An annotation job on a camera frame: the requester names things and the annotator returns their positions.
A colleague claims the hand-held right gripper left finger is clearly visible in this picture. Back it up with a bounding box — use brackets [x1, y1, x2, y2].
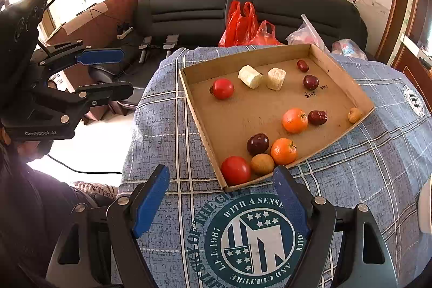
[45, 165, 170, 288]

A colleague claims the pale sugarcane piece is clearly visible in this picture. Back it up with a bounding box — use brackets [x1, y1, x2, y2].
[266, 68, 287, 92]
[238, 65, 263, 89]

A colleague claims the tan longan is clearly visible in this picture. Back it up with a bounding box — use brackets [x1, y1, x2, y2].
[250, 153, 275, 176]
[348, 107, 363, 124]

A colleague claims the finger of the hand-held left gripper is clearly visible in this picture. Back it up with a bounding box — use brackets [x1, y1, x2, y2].
[44, 81, 134, 126]
[30, 40, 125, 67]

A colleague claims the black sofa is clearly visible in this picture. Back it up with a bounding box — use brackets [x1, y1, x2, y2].
[135, 0, 368, 79]

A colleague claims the blue plaid tablecloth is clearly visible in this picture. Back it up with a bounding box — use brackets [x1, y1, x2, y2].
[111, 45, 432, 288]

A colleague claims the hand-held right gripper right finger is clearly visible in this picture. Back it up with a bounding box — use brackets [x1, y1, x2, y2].
[273, 166, 399, 288]

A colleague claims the red tomato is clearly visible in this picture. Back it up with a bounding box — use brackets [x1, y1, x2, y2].
[221, 156, 252, 186]
[210, 79, 235, 100]

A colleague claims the person's dark clothing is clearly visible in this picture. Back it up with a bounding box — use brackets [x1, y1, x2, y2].
[0, 139, 117, 288]

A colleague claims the clear plastic bag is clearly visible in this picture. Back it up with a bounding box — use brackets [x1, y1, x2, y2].
[287, 14, 329, 54]
[331, 39, 368, 61]

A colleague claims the black floor cable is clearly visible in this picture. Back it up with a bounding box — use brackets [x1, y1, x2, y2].
[47, 155, 122, 174]

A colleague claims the wooden sideboard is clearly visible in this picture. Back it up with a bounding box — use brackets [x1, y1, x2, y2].
[391, 33, 432, 89]

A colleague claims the red plastic bag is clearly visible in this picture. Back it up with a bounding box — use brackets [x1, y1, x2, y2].
[250, 20, 281, 45]
[219, 0, 259, 47]

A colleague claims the orange tangerine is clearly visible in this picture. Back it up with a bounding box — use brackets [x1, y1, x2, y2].
[282, 108, 309, 134]
[270, 138, 298, 166]

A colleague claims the shallow cardboard box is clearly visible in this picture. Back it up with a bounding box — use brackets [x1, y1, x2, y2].
[179, 43, 375, 193]

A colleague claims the dark purple plum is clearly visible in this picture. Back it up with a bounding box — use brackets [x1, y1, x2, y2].
[303, 75, 319, 91]
[246, 133, 270, 156]

